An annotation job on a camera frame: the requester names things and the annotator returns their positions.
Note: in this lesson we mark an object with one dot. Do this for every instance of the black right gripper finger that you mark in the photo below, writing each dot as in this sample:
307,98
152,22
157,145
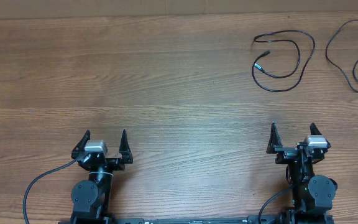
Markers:
314,130
274,144

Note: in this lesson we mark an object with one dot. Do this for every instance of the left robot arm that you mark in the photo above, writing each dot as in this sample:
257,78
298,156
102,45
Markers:
91,197

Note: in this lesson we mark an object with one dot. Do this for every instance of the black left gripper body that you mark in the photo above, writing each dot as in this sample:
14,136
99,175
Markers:
113,165

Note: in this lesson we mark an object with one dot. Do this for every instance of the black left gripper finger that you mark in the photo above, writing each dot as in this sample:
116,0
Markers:
80,147
124,149

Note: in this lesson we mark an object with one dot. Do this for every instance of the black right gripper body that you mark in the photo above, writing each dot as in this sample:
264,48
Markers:
285,155

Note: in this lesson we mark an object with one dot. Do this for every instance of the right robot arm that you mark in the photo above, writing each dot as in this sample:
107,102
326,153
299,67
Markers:
312,194

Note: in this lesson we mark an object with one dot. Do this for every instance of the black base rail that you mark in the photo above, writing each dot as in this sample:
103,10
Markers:
251,219

